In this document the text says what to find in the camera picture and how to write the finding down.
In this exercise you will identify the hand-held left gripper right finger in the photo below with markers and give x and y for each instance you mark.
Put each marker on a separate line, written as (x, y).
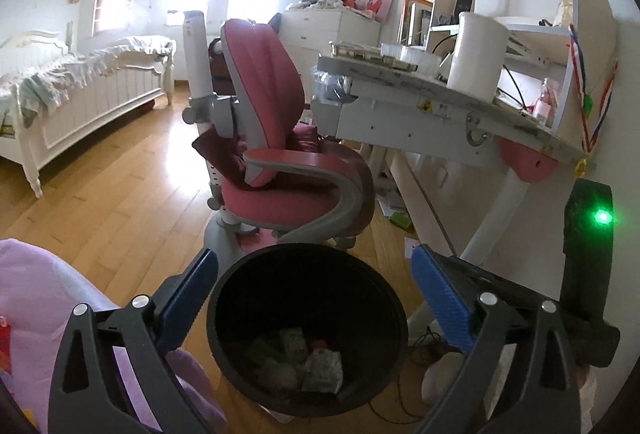
(445, 294)

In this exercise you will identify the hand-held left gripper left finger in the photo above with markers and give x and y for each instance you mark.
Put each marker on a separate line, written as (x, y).
(187, 299)

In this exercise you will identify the black round waste bin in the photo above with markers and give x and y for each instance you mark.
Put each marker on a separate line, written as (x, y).
(300, 284)

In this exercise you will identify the person's right hand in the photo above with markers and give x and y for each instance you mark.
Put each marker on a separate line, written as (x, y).
(586, 384)

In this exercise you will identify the white paper sheet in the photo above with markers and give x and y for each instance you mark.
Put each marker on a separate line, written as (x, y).
(410, 246)

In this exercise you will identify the beige slipper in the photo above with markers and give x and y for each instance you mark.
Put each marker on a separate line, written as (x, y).
(442, 376)

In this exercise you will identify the pale green crumpled wrapper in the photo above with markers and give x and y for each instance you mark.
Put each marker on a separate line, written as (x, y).
(262, 349)

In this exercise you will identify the green and white packet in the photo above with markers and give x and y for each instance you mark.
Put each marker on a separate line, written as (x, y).
(292, 341)

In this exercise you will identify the white crumpled tissue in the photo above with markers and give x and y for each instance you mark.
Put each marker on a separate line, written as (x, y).
(280, 374)

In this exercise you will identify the white crumpled wrapper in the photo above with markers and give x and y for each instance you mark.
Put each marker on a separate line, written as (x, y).
(322, 366)

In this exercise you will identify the purple printed cloth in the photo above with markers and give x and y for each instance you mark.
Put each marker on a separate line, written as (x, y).
(40, 289)

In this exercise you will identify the medal with ribbon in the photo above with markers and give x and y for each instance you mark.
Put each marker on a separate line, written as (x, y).
(595, 114)

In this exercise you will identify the maroon cloth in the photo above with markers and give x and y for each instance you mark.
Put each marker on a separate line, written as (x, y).
(215, 149)

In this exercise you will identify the pink bottle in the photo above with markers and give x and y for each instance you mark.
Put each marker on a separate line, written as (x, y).
(545, 101)

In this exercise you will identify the white and pink study desk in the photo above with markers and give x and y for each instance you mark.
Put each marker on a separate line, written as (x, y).
(400, 114)

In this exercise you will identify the red paper item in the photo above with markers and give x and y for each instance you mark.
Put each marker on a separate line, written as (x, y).
(5, 344)

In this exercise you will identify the white wooden bed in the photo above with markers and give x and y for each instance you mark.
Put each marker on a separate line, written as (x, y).
(90, 114)

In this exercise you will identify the pink and grey desk chair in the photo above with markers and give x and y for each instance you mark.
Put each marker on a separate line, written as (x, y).
(265, 79)

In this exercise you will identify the white paper roll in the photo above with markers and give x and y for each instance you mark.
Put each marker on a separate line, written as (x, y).
(477, 54)

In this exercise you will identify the clear plastic bag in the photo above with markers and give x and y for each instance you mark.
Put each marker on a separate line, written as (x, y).
(330, 86)

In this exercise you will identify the clear plastic box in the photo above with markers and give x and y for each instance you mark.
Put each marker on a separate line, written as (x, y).
(405, 54)

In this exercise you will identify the tray of small items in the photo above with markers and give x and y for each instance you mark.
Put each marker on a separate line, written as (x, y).
(357, 50)

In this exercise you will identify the pale floral blanket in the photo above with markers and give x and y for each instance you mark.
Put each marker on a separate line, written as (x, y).
(75, 64)

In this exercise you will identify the orange framed board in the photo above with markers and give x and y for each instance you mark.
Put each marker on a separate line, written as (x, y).
(415, 14)

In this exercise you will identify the white dresser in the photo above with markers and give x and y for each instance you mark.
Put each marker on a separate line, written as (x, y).
(330, 29)

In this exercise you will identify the pink photo poster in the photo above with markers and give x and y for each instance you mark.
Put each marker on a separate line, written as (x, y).
(372, 1)

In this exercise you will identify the pile of clothes on dresser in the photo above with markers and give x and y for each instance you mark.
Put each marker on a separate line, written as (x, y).
(310, 3)

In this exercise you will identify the white upright support post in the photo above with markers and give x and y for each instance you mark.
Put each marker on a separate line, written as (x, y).
(195, 54)

